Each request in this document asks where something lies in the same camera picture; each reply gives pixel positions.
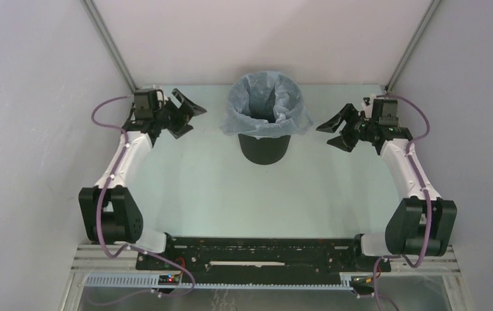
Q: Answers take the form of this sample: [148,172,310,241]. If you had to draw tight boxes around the small circuit board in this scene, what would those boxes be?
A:
[157,275,180,286]

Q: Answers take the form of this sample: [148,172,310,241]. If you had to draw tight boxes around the right aluminium corner post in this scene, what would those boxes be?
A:
[383,0,443,92]

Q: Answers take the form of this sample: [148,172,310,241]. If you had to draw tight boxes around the aluminium corner post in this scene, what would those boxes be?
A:
[80,0,137,92]
[383,0,443,92]

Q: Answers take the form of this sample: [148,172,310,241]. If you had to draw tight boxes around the grey toothed cable duct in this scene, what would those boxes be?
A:
[85,273,355,290]

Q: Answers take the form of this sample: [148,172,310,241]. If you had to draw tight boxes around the left aluminium corner post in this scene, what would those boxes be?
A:
[80,0,137,92]

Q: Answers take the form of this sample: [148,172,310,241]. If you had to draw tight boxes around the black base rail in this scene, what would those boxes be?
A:
[93,235,436,286]

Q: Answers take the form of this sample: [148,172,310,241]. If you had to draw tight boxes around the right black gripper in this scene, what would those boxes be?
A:
[316,103,376,154]

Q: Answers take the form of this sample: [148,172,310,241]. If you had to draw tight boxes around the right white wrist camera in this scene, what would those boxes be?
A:
[361,97,375,118]

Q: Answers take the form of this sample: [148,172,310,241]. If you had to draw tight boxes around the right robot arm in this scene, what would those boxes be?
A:
[316,95,457,271]

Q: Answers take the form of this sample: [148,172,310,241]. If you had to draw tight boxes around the light blue plastic trash bag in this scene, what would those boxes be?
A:
[220,71,314,139]

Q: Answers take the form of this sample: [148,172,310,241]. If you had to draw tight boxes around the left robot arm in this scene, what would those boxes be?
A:
[78,86,206,270]

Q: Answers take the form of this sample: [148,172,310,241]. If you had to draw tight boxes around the black cylindrical trash bin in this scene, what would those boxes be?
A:
[237,134,291,165]

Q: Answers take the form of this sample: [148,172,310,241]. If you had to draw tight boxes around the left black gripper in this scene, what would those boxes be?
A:
[154,90,207,139]

